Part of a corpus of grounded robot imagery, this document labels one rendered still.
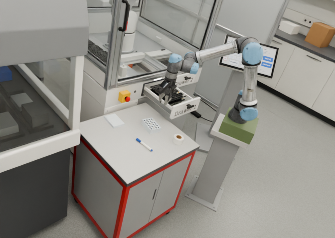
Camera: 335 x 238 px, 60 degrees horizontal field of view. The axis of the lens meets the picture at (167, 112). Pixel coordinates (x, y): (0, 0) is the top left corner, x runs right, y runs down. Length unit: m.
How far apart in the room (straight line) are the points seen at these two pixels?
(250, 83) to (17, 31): 1.31
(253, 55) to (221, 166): 0.99
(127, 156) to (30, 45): 0.84
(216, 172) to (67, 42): 1.60
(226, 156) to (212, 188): 0.38
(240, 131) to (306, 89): 2.79
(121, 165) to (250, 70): 0.96
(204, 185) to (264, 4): 2.07
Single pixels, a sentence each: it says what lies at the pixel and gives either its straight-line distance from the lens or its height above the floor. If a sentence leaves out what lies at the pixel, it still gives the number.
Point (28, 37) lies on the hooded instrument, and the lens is 1.27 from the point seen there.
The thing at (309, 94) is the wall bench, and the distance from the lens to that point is 4.83.
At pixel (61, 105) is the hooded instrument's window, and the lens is 1.51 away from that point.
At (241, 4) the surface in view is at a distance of 3.65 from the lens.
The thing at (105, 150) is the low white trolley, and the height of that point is 0.76.
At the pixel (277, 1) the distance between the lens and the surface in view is 3.47.
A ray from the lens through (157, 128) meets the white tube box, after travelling 1.95.
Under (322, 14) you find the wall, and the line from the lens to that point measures 5.38.
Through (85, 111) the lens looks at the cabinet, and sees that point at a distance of 2.31.
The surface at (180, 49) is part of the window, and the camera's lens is 2.31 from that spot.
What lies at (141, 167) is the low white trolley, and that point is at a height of 0.76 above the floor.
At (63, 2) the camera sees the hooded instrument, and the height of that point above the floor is 1.59.
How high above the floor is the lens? 1.96
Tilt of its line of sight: 33 degrees down
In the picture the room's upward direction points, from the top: 15 degrees clockwise
